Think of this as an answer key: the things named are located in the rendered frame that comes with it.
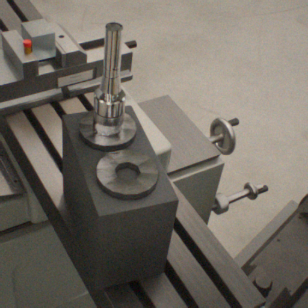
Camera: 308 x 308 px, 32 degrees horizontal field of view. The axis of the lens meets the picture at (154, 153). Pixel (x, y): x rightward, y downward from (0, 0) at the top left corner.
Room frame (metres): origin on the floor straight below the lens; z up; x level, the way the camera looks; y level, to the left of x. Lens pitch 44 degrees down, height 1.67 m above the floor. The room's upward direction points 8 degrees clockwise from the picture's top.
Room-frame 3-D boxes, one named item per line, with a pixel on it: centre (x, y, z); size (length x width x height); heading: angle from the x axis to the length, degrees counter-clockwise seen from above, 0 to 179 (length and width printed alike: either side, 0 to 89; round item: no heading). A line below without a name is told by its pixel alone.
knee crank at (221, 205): (1.11, -0.27, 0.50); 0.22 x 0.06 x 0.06; 126
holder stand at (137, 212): (0.58, 0.06, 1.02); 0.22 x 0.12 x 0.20; 26
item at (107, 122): (0.63, 0.08, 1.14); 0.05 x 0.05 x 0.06
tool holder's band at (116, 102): (0.63, 0.08, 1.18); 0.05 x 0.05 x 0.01
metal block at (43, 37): (0.97, 0.28, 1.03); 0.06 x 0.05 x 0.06; 37
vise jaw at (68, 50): (1.00, 0.24, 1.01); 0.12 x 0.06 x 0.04; 37
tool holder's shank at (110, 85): (0.63, 0.08, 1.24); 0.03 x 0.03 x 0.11
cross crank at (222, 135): (1.20, -0.17, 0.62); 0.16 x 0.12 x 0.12; 126
